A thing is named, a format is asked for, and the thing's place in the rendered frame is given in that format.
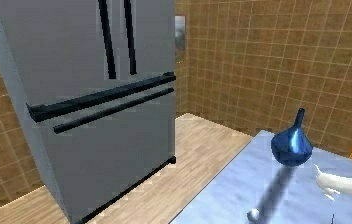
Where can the grey fridge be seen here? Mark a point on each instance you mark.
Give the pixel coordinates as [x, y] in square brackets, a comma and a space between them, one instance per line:
[84, 150]

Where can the pale blue table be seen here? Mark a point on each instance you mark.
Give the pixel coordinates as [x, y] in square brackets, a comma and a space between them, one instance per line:
[237, 193]

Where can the blue vase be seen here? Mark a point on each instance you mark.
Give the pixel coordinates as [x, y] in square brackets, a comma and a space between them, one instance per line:
[290, 146]

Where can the small white ball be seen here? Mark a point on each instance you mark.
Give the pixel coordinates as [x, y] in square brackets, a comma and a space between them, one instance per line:
[253, 215]

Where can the white figurine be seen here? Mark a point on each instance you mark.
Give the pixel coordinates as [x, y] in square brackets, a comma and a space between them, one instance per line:
[347, 186]

